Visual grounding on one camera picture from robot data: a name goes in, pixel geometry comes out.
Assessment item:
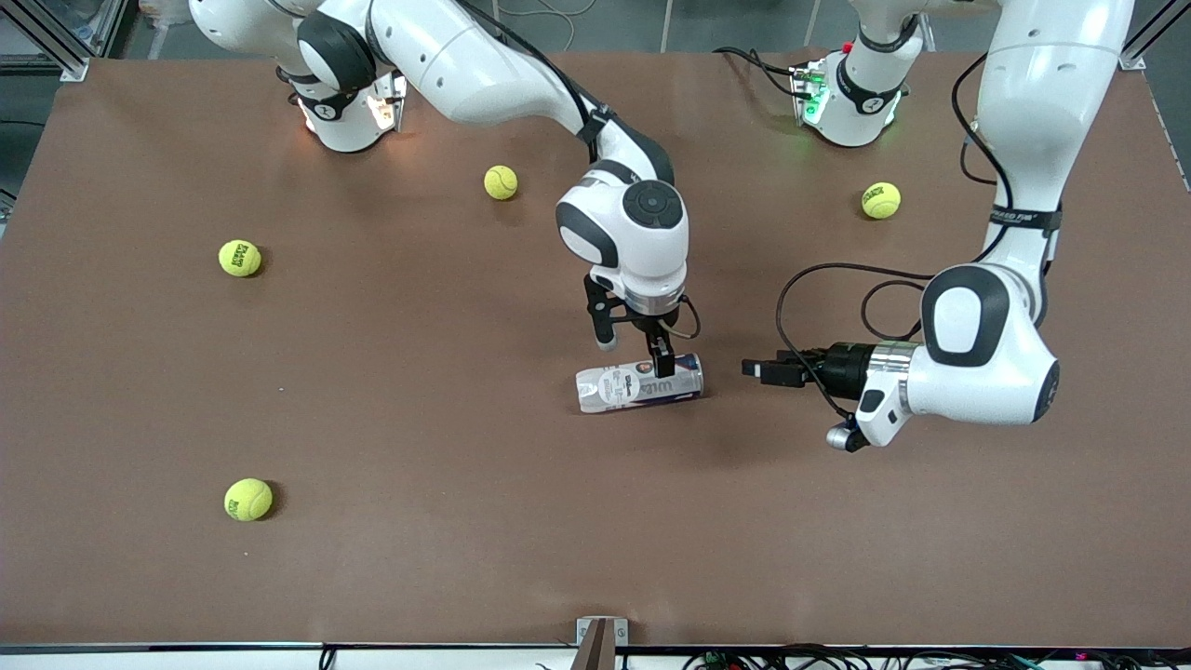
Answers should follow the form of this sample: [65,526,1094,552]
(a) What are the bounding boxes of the clear plastic tennis ball can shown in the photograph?
[575,353,705,414]

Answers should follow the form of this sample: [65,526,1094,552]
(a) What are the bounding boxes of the silver metal table bracket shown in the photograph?
[576,617,630,649]

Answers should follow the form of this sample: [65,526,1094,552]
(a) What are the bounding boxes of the black left arm base cable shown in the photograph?
[712,45,806,99]

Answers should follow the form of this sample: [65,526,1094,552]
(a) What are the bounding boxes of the tangled black cables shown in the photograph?
[684,644,1150,670]

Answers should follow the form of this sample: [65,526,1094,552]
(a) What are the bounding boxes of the brown camera mount pole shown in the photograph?
[569,621,617,670]

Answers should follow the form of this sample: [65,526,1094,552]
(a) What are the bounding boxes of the aluminium frame post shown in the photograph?
[0,0,131,83]
[1117,0,1191,72]

